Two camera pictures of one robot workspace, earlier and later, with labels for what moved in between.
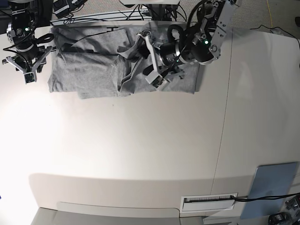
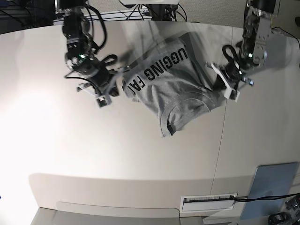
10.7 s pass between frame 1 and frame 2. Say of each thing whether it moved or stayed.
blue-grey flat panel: stayed
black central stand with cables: stayed
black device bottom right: stayed
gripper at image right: moved
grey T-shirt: moved
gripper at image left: moved
